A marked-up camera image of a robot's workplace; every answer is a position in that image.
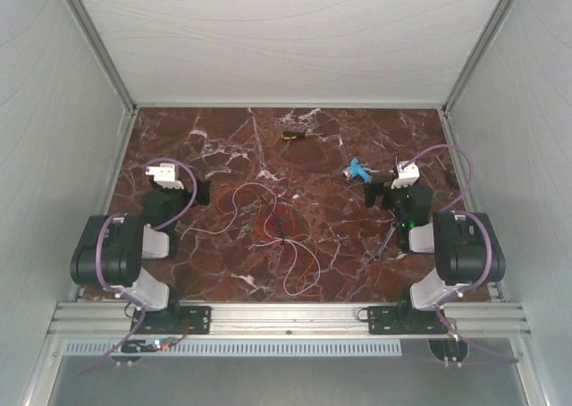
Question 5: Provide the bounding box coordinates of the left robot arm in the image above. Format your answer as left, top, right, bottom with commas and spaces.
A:
70, 180, 211, 333

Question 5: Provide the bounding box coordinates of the red wire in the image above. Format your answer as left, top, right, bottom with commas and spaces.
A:
231, 189, 296, 246

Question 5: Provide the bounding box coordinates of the slotted grey cable duct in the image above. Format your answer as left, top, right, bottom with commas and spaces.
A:
62, 338, 403, 358

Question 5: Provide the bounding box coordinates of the black screwdriver far right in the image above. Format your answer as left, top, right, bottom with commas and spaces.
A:
436, 157, 460, 190

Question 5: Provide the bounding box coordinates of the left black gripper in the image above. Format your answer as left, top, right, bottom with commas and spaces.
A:
152, 176, 211, 231

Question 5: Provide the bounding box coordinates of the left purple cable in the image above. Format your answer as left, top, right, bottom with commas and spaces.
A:
75, 158, 200, 376

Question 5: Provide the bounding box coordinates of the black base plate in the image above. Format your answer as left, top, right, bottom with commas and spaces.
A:
135, 306, 212, 336
355, 306, 448, 335

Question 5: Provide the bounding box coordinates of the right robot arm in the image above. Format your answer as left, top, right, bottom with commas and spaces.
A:
364, 180, 506, 333

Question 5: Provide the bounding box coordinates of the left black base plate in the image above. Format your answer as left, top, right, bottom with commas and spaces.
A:
135, 306, 212, 336

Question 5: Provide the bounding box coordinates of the aluminium front rail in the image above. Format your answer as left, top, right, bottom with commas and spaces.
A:
48, 301, 531, 339

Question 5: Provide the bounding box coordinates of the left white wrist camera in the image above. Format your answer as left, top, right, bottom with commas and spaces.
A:
145, 162, 185, 190

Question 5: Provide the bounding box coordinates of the white wire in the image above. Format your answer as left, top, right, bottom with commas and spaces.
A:
181, 182, 321, 296

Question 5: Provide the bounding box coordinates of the orange wire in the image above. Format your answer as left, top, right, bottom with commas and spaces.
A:
216, 189, 323, 298

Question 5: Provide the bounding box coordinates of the yellow black screwdriver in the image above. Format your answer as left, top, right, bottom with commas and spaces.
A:
281, 131, 322, 140

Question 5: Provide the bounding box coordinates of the silver wrench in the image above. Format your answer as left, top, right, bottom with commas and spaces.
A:
374, 224, 397, 260

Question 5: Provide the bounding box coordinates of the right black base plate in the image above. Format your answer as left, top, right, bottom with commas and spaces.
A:
355, 306, 448, 335

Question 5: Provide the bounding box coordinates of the blue plastic tool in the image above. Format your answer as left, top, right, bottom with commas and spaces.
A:
342, 157, 373, 183

